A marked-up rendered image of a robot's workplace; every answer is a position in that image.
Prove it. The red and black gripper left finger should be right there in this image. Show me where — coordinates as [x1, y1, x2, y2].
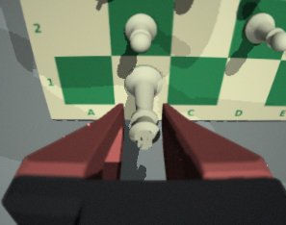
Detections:
[14, 103, 125, 180]

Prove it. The green and cream chessboard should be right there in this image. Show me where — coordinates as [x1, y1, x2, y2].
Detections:
[20, 0, 286, 120]

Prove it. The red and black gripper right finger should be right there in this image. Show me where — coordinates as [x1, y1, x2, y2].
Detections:
[162, 103, 273, 180]

